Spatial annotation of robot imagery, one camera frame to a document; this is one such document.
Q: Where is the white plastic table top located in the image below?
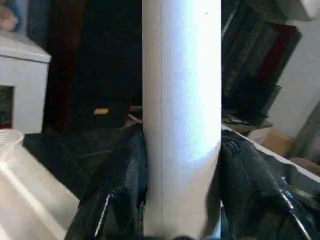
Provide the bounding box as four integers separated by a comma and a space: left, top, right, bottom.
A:
0, 128, 82, 240

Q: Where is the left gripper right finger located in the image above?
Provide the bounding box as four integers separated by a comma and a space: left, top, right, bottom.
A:
218, 131, 320, 240

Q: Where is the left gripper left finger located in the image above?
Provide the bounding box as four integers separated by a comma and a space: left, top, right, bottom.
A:
64, 125, 148, 240

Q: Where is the white plastic table leg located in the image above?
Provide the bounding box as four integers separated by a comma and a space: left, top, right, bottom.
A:
141, 0, 223, 240

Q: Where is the black work mat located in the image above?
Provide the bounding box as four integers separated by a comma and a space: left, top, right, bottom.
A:
22, 122, 320, 240

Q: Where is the white cabinet with glass doors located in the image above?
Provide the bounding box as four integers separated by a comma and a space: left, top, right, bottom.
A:
0, 29, 52, 136

